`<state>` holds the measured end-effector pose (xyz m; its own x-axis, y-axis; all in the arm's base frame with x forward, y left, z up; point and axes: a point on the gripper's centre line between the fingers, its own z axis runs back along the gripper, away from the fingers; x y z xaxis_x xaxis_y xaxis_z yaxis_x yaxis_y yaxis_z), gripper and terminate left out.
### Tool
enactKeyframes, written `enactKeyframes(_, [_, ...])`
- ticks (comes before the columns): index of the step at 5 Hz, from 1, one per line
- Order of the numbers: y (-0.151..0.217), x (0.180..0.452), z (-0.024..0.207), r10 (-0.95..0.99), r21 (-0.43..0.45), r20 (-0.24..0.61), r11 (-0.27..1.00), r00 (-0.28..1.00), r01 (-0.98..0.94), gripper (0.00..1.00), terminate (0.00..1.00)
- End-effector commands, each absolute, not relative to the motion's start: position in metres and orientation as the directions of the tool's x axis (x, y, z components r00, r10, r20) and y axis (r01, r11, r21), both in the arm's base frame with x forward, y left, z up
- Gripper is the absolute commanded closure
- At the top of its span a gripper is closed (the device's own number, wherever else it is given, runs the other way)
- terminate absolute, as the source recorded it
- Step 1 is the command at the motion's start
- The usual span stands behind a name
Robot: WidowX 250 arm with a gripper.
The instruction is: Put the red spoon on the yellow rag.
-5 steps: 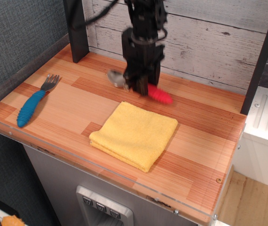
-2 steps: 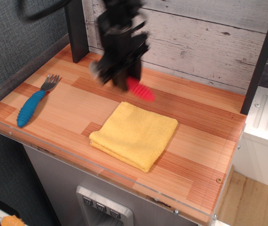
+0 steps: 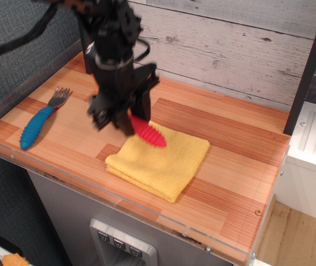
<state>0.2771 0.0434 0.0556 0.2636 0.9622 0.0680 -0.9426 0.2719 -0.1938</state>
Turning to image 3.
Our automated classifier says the yellow folded dish towel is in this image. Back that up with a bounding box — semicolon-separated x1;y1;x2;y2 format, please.
105;121;210;203

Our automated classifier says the orange object bottom left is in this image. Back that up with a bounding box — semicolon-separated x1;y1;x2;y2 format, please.
2;253;30;266

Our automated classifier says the dark shelf post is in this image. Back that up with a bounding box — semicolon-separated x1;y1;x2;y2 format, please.
77;16;94;74
283;35;316;136

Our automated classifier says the dark left shelf post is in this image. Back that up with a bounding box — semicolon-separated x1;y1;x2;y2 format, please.
77;16;94;74

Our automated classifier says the dark right shelf post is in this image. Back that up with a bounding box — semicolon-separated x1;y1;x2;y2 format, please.
283;35;316;136

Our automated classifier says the blue handled metal fork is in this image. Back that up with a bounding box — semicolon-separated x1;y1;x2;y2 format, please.
19;87;70;150

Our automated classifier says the red handled metal spoon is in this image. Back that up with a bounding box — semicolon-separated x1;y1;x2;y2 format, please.
129;114;167;147

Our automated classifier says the white toy sink unit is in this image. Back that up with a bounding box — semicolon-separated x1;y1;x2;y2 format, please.
273;40;316;226

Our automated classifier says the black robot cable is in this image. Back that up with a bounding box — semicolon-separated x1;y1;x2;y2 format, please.
0;0;62;59

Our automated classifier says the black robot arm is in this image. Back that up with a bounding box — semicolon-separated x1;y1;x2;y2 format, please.
34;1;159;136

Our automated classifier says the silver dispenser button panel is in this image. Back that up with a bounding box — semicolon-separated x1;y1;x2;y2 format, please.
89;218;158;265

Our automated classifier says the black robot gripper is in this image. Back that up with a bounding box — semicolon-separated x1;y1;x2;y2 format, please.
86;57;161;136

